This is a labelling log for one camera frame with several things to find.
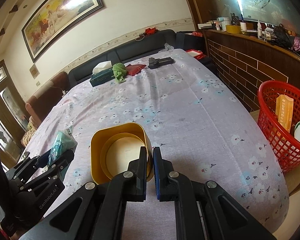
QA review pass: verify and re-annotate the red ribbon decoration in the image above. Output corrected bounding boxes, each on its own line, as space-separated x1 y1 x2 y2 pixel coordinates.
143 27 158 36

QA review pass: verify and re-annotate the wooden brick-pattern counter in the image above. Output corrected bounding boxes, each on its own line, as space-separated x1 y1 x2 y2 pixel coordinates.
202 30 300 112

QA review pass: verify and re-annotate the black leather sofa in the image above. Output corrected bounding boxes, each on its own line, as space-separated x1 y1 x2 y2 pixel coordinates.
68 29 207 88

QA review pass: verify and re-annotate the black handbag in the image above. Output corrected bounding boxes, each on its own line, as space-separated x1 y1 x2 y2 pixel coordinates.
273 24 293 49

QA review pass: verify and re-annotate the red foil packet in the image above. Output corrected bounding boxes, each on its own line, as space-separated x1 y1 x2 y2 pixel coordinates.
126 64 146 76

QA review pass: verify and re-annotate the yellow tape roll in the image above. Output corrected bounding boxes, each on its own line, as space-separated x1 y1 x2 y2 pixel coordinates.
225 25 242 34

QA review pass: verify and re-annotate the floral lilac tablecloth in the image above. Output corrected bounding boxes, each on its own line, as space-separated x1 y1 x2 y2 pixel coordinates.
26 49 289 232

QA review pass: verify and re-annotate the dark green tissue box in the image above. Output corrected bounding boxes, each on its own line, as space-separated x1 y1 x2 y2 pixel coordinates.
90 68 115 87

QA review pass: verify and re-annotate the brown armchair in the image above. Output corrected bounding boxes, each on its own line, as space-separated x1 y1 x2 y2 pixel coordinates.
21 71 71 145

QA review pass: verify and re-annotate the wooden glass door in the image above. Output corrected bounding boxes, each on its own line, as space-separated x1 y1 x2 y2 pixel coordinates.
0 60 30 168

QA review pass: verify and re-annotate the red plastic basket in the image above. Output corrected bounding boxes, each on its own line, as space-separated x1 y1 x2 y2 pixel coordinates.
257 80 300 173

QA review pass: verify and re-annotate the framed horse painting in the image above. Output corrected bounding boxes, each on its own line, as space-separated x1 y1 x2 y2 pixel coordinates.
21 0 103 62

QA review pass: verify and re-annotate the white dropper bottle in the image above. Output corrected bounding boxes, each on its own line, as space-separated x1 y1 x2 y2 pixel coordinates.
257 21 262 39

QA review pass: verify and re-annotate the teal wet wipes pack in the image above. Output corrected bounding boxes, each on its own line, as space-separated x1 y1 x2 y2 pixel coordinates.
48 126 78 166

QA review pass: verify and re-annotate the orange cardboard box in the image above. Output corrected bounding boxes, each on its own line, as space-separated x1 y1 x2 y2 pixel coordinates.
275 94 294 132

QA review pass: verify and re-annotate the red gift box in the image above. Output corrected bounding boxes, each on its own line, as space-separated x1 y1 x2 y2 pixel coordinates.
186 49 207 60

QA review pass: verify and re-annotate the green knitted cloth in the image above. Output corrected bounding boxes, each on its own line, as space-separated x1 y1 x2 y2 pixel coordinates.
112 63 127 83

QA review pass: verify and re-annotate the yellow plastic box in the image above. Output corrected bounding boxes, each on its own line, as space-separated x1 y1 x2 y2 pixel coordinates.
90 122 154 184

